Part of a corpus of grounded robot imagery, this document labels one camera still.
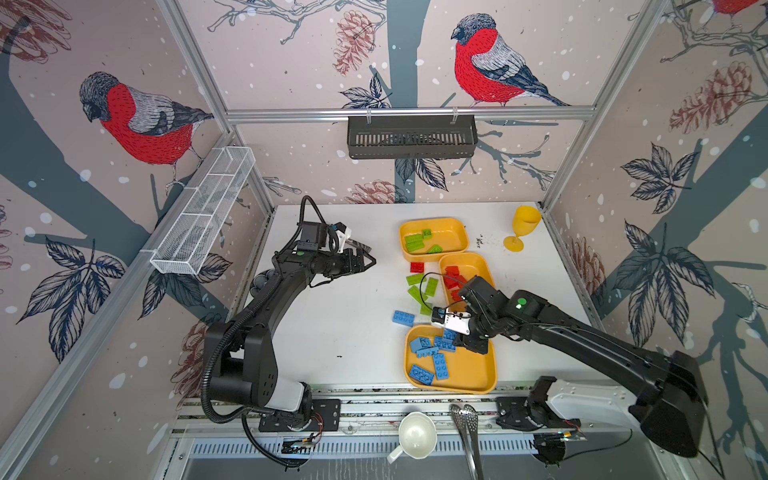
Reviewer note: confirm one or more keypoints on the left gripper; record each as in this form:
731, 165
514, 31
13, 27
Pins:
356, 265

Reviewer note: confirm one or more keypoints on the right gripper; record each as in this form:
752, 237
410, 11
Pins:
473, 344

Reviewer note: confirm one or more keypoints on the blue brick bottom vertical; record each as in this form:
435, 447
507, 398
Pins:
426, 352

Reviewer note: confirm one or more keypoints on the blue roof-shaped brick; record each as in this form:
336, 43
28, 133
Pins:
420, 343

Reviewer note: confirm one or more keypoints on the green brick top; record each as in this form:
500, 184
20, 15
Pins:
414, 279

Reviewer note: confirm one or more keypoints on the green brick diagonal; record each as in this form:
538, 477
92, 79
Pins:
415, 293

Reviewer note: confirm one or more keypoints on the blue brick horizontal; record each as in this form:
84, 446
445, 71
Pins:
421, 375

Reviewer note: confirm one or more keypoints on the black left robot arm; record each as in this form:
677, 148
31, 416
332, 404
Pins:
240, 372

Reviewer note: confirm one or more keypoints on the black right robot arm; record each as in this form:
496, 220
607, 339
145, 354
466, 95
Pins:
670, 396

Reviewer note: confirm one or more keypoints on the yellow tray near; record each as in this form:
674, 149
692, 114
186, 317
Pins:
470, 373

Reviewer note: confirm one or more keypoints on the yellow tray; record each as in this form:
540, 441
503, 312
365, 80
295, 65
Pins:
470, 373
470, 265
449, 233

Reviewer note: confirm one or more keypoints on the yellow tray far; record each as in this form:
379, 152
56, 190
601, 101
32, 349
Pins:
449, 233

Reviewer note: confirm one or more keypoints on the yellow tray middle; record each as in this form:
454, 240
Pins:
470, 265

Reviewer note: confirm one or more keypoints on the white measuring cup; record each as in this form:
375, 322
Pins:
417, 437

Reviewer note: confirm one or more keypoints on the yellow plastic goblet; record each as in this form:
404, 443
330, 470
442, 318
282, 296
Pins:
525, 221

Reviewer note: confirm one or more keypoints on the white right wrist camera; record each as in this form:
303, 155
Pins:
458, 322

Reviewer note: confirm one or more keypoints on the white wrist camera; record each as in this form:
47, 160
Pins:
343, 235
458, 322

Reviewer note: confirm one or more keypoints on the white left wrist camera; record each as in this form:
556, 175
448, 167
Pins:
343, 235

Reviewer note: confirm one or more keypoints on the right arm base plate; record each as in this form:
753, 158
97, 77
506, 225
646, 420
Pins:
532, 413

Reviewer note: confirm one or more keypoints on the black wire wall basket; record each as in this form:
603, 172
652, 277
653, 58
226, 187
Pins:
412, 137

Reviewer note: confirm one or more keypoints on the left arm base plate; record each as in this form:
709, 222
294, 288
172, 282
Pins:
320, 415

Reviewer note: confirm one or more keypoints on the white mesh wall shelf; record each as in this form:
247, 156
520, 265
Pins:
193, 233

